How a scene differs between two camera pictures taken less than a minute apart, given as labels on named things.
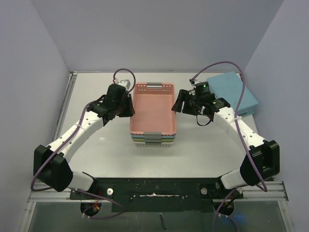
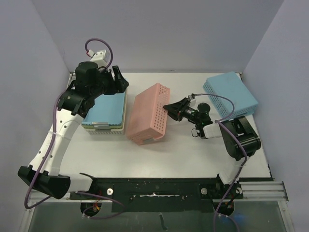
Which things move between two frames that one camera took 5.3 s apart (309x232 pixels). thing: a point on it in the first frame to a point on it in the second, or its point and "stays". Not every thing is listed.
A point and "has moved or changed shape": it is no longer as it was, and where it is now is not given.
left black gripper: (130, 111) to (117, 86)
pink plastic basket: (153, 102) has moved or changed shape
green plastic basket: (153, 139) to (108, 126)
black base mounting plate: (159, 195) stays
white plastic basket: (152, 144) to (112, 132)
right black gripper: (184, 102) to (180, 110)
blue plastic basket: (152, 136) has moved or changed shape
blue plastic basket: (229, 86) stays
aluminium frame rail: (276, 191) stays
